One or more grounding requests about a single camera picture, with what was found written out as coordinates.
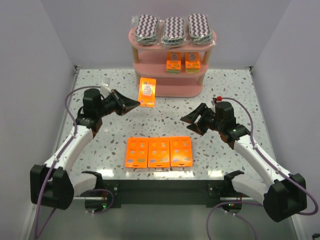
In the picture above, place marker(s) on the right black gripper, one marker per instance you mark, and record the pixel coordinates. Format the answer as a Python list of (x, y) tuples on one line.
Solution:
[(203, 120)]

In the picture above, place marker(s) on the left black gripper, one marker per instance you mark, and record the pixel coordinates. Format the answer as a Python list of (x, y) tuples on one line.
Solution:
[(118, 102)]

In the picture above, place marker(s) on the orange flat pack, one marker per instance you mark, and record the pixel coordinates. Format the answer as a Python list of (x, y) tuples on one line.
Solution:
[(137, 153), (181, 151), (159, 152)]

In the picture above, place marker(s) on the orange sponge box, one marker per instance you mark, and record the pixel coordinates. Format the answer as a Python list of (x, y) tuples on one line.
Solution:
[(173, 62), (147, 92), (192, 62)]

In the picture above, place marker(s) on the striped sponge pack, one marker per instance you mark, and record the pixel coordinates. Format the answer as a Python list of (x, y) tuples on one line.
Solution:
[(146, 29), (174, 32), (200, 31)]

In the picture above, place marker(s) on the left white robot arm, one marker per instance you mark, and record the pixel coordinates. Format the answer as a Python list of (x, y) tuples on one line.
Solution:
[(50, 183)]

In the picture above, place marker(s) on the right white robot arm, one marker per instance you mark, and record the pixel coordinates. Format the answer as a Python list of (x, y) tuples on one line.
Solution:
[(281, 193)]

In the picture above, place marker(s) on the pink three-tier shelf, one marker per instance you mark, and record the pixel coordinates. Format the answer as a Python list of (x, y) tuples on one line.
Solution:
[(150, 62)]

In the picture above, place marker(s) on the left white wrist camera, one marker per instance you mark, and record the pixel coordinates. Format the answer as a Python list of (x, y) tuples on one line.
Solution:
[(105, 87)]

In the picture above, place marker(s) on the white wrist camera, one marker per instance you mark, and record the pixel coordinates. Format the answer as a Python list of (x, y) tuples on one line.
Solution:
[(216, 99), (105, 87)]

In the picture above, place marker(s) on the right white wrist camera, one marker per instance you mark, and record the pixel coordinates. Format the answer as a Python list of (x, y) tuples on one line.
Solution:
[(216, 99)]

